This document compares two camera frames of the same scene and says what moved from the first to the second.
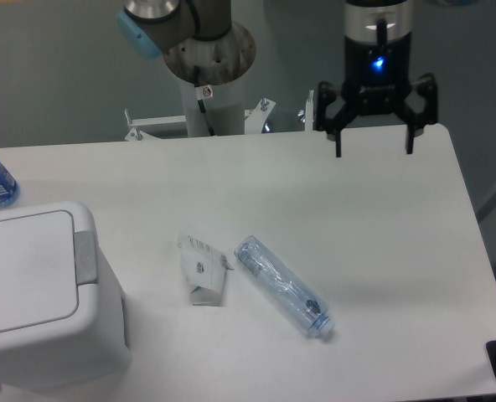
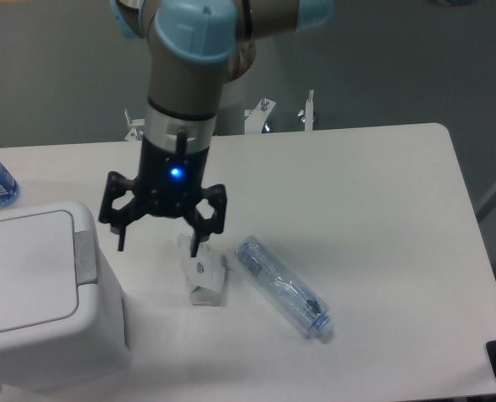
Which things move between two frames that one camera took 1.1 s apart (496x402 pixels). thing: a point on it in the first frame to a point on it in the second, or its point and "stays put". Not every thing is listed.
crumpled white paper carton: x=204 y=269 stays put
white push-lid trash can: x=53 y=316 stays put
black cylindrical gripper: x=378 y=40 to x=168 y=181
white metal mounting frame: x=255 y=121 stays put
